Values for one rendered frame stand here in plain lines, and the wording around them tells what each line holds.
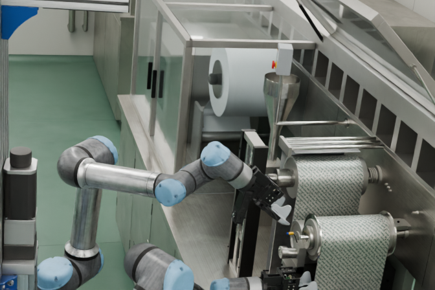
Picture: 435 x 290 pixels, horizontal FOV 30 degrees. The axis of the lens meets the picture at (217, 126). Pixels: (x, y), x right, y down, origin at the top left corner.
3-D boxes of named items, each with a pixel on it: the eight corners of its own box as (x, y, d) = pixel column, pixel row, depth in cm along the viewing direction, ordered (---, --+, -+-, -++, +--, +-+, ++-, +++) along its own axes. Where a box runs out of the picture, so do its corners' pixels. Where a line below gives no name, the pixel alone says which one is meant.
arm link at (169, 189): (38, 155, 246) (175, 178, 223) (61, 144, 255) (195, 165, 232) (42, 191, 250) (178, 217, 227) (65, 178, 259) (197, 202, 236)
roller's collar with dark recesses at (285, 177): (271, 182, 279) (273, 165, 276) (287, 182, 280) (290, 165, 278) (277, 191, 273) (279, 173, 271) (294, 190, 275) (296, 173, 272)
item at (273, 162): (242, 213, 342) (257, 85, 320) (274, 211, 345) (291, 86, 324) (252, 230, 329) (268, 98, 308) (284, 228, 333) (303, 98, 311)
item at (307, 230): (300, 226, 261) (309, 224, 254) (306, 225, 261) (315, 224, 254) (302, 249, 260) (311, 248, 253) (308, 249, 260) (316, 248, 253)
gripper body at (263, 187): (286, 195, 242) (259, 173, 237) (266, 215, 243) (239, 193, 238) (278, 184, 249) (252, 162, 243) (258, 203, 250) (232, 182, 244)
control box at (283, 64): (270, 68, 297) (273, 42, 293) (288, 70, 297) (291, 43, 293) (271, 74, 290) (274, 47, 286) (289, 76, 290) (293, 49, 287)
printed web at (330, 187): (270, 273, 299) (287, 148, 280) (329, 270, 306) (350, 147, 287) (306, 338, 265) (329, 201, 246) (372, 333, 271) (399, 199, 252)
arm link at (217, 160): (199, 145, 239) (221, 134, 234) (224, 167, 244) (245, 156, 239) (195, 166, 233) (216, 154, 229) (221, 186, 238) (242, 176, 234)
